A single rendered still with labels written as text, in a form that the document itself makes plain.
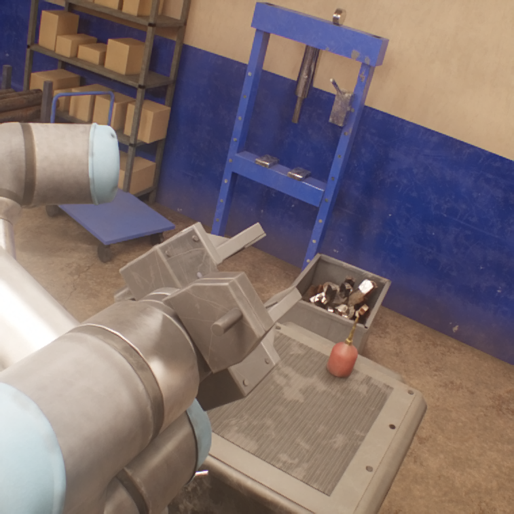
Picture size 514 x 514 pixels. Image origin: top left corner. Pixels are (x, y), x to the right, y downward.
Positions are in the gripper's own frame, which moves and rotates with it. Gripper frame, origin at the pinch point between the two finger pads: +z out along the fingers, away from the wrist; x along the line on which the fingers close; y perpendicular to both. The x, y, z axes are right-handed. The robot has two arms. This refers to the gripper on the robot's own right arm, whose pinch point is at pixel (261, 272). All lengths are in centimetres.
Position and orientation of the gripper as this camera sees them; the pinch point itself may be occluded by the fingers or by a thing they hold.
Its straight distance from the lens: 58.4
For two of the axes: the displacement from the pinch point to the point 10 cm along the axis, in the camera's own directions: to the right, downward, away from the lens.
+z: 4.5, -3.2, 8.3
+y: -7.4, 3.9, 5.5
